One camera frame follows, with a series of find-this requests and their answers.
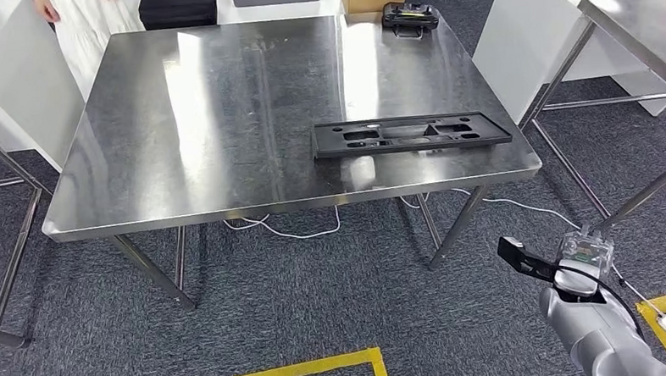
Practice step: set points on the white panel board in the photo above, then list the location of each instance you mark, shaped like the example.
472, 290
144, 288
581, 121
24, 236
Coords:
23, 83
646, 88
513, 48

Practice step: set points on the yellow floor tape square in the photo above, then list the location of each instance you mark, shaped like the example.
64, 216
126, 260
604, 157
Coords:
314, 367
656, 324

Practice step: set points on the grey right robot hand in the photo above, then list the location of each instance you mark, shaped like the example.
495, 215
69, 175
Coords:
586, 248

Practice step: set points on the person's right hand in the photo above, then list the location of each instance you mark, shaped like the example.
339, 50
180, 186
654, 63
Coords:
47, 10

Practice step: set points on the black remote controller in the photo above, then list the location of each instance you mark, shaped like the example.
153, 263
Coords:
410, 16

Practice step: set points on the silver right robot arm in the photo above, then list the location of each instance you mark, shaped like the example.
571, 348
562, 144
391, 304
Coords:
602, 333

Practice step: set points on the black hard carry case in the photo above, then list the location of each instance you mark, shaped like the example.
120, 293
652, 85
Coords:
178, 6

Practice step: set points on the black plastic panel part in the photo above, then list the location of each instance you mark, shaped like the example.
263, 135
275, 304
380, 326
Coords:
335, 144

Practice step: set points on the stainless steel workbench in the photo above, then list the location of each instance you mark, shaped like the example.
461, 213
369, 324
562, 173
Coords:
201, 119

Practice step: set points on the brown cardboard box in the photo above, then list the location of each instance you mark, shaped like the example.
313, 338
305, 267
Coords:
372, 0

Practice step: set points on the person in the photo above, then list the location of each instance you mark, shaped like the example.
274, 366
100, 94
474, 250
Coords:
81, 24

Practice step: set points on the steel frame table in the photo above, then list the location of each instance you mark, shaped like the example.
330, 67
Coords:
643, 32
15, 251

